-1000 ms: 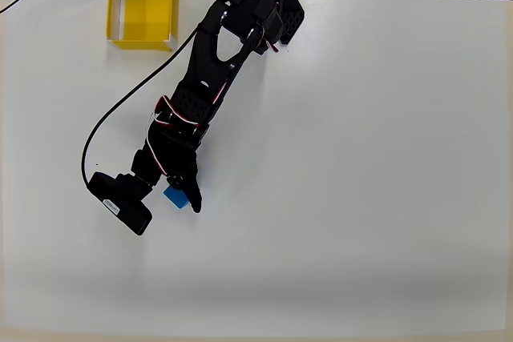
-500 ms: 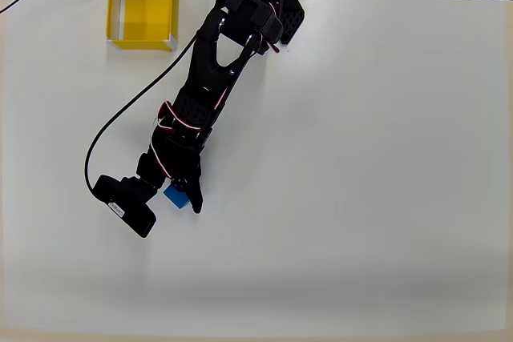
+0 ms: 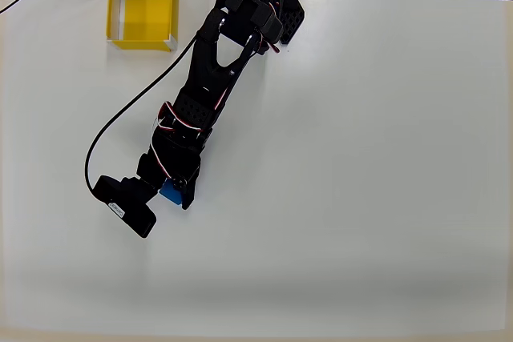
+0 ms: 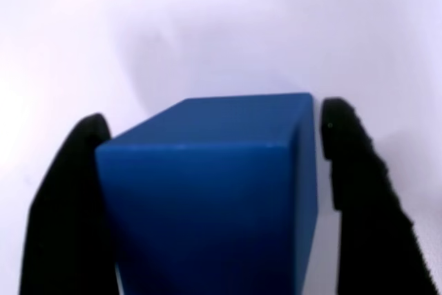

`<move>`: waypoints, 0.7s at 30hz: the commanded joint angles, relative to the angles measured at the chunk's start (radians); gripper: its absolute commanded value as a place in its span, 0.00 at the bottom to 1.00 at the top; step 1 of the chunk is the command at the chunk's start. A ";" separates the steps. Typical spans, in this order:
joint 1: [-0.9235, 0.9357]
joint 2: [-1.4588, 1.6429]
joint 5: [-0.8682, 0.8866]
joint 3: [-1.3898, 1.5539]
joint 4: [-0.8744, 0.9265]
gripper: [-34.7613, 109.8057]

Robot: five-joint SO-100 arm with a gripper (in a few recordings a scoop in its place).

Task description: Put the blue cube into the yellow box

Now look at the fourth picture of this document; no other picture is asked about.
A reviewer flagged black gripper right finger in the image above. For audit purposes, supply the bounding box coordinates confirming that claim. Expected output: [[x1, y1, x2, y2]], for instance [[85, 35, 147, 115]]
[[320, 97, 438, 295]]

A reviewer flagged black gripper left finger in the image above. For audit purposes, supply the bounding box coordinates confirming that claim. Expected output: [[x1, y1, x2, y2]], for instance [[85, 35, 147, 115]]
[[19, 112, 120, 295]]

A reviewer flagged blue cube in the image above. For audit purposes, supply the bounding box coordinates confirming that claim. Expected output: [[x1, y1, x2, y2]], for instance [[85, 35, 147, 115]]
[[94, 92, 319, 295]]

